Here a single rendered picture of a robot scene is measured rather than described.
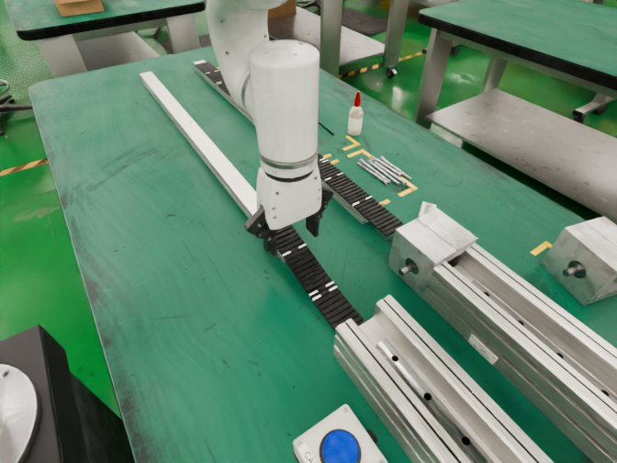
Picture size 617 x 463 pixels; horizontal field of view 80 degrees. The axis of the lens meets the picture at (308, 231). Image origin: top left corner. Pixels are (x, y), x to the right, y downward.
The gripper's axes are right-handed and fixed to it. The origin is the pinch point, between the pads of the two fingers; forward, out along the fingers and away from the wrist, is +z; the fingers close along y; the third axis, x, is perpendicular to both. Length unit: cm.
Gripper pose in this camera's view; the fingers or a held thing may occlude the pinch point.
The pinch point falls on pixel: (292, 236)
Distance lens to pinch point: 64.9
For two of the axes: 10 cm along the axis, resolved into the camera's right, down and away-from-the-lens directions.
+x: 5.4, 6.0, -5.9
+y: -8.4, 3.9, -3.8
